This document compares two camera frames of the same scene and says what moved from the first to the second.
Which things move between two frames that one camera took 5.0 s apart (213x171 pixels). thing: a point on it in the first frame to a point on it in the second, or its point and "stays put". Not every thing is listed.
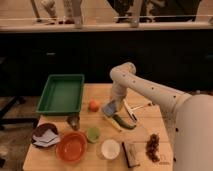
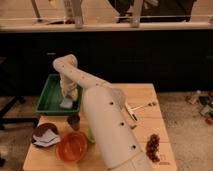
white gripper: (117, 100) to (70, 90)
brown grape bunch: (152, 147) stays put
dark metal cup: (74, 121) stays put
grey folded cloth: (47, 139) stays put
